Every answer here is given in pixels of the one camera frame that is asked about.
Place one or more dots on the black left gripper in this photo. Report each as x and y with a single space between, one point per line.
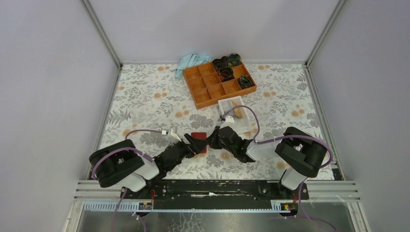
196 147

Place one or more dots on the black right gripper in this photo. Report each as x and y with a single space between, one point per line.
212 139

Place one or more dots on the red leather card holder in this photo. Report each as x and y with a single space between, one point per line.
200 136

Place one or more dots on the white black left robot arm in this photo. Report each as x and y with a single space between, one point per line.
124 165

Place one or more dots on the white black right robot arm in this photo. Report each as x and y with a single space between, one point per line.
304 154

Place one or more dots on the gold card in box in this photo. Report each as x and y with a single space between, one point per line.
237 112

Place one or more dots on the white card box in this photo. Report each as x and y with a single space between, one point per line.
242 125

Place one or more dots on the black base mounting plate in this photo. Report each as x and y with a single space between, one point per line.
216 194

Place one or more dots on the orange wooden compartment tray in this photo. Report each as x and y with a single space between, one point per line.
207 86

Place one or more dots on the rolled tie green pattern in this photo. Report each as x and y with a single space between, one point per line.
245 81

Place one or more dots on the rolled tie orange pattern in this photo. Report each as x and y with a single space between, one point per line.
226 74

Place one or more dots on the rolled tie dark striped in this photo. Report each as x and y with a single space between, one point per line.
219 63

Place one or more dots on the rolled tie yellow green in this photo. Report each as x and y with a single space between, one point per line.
234 59

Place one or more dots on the light blue cloth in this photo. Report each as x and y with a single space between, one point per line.
189 61

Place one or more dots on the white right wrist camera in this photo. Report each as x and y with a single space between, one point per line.
229 121

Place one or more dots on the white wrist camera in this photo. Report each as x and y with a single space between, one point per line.
172 136
229 121

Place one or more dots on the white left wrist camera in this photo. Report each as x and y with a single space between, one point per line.
172 136

